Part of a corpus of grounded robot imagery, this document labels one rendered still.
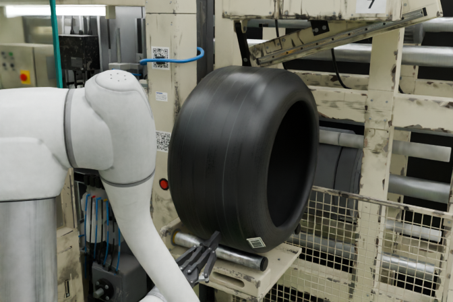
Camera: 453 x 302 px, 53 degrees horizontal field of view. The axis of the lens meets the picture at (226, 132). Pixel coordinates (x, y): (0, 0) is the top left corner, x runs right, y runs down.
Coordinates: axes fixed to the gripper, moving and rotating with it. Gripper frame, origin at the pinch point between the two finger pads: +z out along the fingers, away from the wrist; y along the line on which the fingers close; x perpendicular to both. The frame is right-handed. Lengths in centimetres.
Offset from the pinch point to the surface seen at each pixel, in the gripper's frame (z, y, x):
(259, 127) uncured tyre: 15.1, -10.7, -31.2
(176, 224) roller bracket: 12.9, 24.4, 10.3
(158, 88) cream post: 29, 34, -33
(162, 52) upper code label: 32, 32, -45
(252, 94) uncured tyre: 21.5, -6.2, -37.8
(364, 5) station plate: 61, -27, -53
